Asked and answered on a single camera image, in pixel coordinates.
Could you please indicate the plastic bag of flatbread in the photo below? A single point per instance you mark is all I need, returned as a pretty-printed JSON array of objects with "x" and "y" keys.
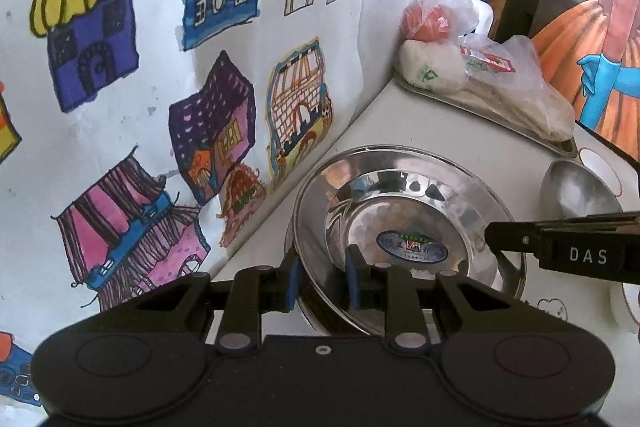
[{"x": 530, "y": 97}]

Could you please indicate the colourful houses wall poster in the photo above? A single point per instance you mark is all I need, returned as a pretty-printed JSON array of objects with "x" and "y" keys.
[{"x": 150, "y": 82}]

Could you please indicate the orange dress figure painting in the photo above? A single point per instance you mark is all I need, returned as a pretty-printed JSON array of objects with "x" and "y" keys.
[{"x": 595, "y": 72}]

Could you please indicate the red tomato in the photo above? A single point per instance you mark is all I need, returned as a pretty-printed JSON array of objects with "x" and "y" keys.
[{"x": 430, "y": 23}]

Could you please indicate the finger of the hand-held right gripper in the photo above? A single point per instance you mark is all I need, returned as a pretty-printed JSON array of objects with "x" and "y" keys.
[{"x": 512, "y": 237}]

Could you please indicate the white bag with green print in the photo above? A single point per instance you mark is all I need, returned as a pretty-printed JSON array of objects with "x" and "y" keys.
[{"x": 430, "y": 67}]

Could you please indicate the metal tray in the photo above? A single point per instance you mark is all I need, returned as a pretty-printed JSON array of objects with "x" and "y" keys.
[{"x": 500, "y": 119}]

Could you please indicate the white bowl with red rim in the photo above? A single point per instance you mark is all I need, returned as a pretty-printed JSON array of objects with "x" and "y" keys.
[
  {"x": 627, "y": 307},
  {"x": 600, "y": 162}
]

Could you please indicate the stainless steel bowl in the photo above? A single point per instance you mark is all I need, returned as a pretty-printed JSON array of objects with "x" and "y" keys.
[{"x": 575, "y": 192}]

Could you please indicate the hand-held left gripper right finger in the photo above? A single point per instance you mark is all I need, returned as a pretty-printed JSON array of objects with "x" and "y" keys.
[{"x": 353, "y": 283}]

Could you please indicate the printed white tablecloth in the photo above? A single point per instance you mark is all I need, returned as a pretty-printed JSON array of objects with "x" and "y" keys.
[{"x": 395, "y": 119}]

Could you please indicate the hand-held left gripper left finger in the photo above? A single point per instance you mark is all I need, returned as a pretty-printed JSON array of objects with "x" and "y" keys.
[{"x": 293, "y": 283}]

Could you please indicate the stainless steel plate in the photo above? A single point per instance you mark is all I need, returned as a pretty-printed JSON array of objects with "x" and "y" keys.
[
  {"x": 311, "y": 317},
  {"x": 400, "y": 202}
]

